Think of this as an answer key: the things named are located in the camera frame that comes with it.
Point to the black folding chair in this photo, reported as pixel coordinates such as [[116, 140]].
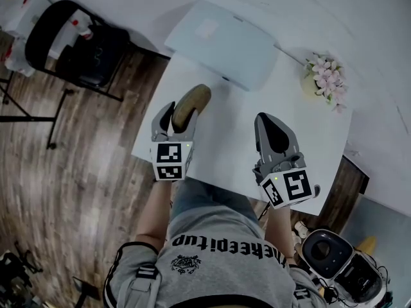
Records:
[[41, 43]]

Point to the black round appliance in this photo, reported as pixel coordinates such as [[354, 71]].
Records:
[[361, 276]]

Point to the yellow object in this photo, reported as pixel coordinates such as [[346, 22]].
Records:
[[367, 244]]

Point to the person's right forearm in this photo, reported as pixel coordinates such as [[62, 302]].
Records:
[[279, 233]]

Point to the person's blue jeans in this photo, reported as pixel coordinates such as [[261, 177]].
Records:
[[208, 197]]

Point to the black bag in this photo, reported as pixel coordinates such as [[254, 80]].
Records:
[[96, 59]]

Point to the white and red bottle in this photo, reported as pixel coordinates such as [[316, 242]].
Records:
[[82, 29]]

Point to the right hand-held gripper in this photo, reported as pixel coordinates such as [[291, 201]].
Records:
[[289, 184]]

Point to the person's grey shirt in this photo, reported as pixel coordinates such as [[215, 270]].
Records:
[[205, 268]]

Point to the brown oval item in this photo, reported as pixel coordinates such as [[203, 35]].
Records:
[[189, 106]]

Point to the white packages pile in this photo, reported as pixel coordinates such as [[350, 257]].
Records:
[[22, 18]]

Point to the person's left forearm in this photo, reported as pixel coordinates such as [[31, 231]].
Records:
[[154, 217]]

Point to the pink flowers in cream pot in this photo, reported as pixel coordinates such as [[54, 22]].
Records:
[[326, 79]]

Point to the black tripod stand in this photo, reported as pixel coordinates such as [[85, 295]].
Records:
[[30, 119]]

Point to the white and black square appliance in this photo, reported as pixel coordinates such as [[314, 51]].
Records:
[[327, 253]]

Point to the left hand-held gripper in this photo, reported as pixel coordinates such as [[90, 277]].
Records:
[[169, 160]]

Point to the white table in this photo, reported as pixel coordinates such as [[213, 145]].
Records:
[[224, 146]]

